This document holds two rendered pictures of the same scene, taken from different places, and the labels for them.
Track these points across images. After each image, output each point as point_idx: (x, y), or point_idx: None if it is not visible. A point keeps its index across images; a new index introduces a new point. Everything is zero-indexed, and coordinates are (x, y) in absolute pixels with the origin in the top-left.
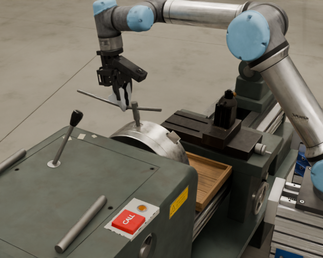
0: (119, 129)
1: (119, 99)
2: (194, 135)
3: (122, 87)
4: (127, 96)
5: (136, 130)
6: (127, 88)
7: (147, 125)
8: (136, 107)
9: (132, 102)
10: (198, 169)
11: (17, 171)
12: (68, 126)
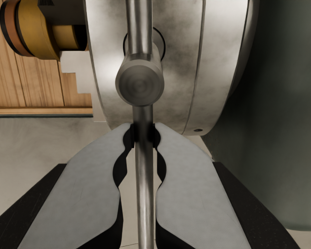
0: (166, 112)
1: (229, 170)
2: None
3: (118, 245)
4: (120, 161)
5: (191, 25)
6: (95, 212)
7: (121, 7)
8: (150, 54)
9: (152, 96)
10: None
11: None
12: (301, 226)
